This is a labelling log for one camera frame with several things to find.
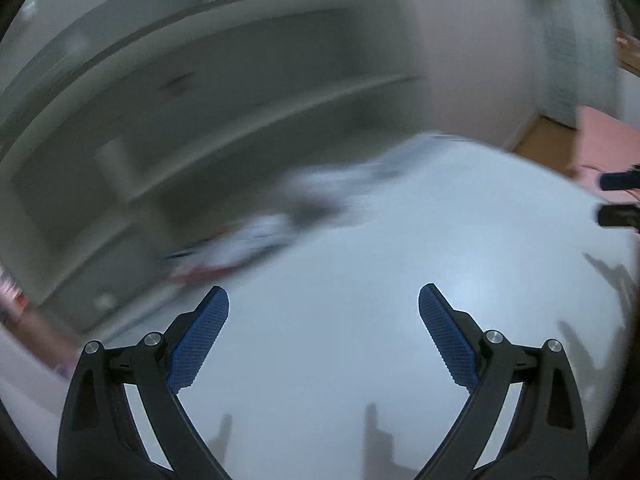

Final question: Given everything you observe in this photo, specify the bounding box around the pink blanket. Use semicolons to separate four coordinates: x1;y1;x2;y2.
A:
570;104;640;206

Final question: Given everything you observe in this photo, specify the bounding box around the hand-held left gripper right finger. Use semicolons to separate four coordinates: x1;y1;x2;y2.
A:
418;283;591;480

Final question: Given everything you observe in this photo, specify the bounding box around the grey shelf unit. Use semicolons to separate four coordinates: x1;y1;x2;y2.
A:
0;0;431;311

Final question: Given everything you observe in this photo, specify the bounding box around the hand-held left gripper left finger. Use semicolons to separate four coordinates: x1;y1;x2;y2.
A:
56;285;236;480

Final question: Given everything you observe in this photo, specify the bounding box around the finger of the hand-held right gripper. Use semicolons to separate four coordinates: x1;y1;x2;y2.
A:
599;163;640;192
596;203;640;234

